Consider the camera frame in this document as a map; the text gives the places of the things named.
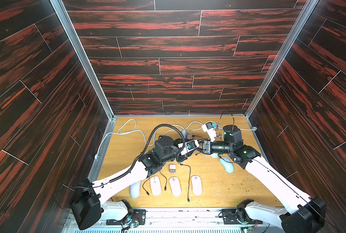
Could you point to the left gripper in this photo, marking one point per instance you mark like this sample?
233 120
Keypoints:
175 142

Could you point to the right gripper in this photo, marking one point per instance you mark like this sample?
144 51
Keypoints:
206 146

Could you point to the pink adapter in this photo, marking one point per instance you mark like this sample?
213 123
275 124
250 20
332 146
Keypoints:
172 168

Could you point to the pink mouse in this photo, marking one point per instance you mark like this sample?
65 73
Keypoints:
175 186
197 187
155 185

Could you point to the white mouse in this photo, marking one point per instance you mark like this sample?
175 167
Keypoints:
135 190

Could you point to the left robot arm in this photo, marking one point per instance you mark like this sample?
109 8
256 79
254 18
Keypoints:
89 202

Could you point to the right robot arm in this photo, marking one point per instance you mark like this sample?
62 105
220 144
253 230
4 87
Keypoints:
300 213

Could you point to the light blue mouse upper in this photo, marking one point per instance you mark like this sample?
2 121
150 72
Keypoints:
214 155

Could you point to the light blue mouse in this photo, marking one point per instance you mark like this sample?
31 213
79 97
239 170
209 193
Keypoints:
227 164
214 155

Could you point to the light blue mouse right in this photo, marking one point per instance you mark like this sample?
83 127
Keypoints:
227 164

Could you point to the white power strip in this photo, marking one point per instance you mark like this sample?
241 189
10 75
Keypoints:
184 133

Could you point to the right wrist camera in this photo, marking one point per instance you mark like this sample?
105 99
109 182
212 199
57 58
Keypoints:
211 129

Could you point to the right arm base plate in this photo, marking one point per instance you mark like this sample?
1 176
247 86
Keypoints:
236 216

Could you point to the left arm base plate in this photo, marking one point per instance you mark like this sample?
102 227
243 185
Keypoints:
135 219

